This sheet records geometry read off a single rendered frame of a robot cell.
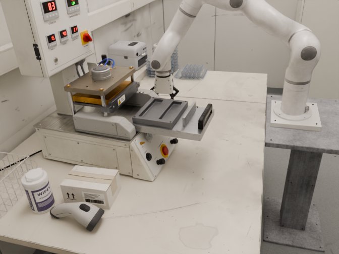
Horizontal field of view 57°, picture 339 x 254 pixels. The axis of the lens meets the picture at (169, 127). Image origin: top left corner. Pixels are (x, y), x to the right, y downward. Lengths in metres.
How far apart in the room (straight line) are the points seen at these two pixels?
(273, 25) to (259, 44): 2.20
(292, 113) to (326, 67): 1.72
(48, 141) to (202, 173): 0.67
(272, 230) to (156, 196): 1.10
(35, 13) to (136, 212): 0.78
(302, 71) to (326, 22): 1.71
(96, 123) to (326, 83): 2.63
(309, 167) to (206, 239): 0.97
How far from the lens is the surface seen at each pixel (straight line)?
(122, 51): 2.33
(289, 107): 1.71
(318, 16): 3.26
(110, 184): 1.16
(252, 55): 3.76
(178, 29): 1.54
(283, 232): 2.15
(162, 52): 1.51
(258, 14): 1.51
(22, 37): 1.30
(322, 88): 3.48
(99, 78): 1.31
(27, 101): 1.77
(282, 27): 1.55
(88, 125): 1.28
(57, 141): 1.42
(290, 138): 1.61
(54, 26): 1.32
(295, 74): 1.62
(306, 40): 1.52
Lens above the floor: 1.56
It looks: 30 degrees down
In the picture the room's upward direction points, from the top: 3 degrees counter-clockwise
